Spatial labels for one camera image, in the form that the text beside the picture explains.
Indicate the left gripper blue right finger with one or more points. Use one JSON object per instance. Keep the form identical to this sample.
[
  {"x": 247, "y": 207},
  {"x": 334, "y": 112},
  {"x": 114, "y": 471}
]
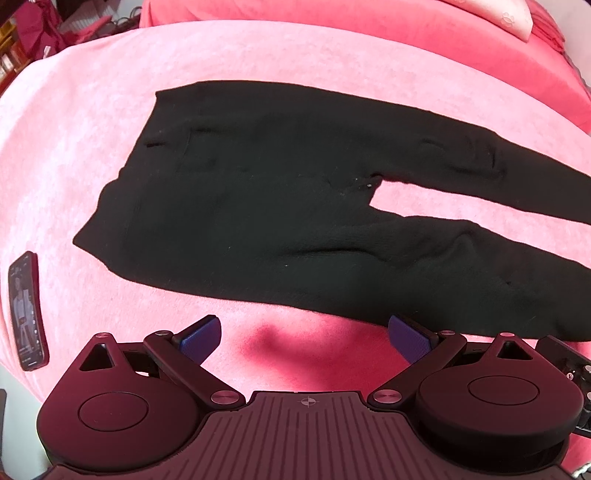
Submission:
[{"x": 410, "y": 339}]

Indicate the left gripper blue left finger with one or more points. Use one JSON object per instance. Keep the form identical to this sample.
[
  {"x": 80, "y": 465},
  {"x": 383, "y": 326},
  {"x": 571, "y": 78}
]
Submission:
[{"x": 199, "y": 340}]

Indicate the black pants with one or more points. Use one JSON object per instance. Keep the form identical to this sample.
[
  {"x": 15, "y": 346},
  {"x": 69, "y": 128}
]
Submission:
[{"x": 260, "y": 192}]

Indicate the black smartphone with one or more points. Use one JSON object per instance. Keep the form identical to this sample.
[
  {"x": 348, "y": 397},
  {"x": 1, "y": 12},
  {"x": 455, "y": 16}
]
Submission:
[{"x": 25, "y": 312}]

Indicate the folded red-pink blanket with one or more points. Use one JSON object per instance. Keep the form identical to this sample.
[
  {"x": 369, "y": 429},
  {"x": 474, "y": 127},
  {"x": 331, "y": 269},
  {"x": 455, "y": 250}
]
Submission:
[{"x": 545, "y": 27}]

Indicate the white embossed pillow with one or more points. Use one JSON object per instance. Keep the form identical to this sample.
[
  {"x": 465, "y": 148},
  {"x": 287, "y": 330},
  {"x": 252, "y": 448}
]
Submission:
[{"x": 513, "y": 16}]

